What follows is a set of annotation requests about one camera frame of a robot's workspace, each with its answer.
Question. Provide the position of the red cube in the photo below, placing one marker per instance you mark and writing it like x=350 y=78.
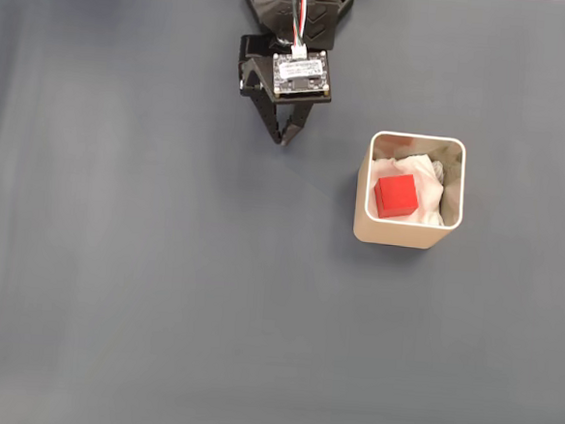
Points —
x=396 y=196

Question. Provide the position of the beige square box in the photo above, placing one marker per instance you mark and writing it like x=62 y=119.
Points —
x=397 y=235

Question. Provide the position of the white crumpled tissue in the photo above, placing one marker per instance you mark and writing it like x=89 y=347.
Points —
x=430 y=183

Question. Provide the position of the camera circuit board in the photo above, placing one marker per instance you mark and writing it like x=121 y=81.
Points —
x=302 y=75

